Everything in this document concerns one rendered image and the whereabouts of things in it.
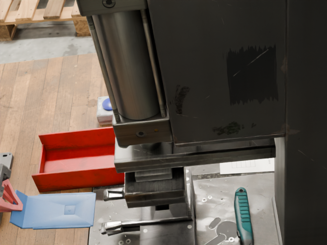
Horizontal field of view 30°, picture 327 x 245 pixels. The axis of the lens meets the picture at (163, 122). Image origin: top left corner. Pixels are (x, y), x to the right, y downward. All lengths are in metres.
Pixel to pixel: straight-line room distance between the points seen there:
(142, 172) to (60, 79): 0.66
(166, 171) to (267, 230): 0.31
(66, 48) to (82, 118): 1.74
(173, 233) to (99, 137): 0.35
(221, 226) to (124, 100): 0.43
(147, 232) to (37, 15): 2.27
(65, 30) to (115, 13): 2.54
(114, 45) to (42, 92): 0.79
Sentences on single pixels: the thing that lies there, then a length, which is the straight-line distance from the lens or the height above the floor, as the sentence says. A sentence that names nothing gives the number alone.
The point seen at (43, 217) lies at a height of 1.00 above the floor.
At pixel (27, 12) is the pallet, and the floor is 0.14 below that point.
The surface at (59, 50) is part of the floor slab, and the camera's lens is 3.21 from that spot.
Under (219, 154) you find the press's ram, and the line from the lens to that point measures 0.98.
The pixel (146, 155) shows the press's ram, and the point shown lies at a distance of 0.99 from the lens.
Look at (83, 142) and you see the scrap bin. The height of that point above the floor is 0.92.
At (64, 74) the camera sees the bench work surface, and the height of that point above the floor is 0.90.
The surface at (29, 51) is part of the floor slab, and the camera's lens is 3.26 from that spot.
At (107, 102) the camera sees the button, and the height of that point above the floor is 0.94.
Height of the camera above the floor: 1.92
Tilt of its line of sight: 46 degrees down
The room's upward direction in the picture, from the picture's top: 11 degrees counter-clockwise
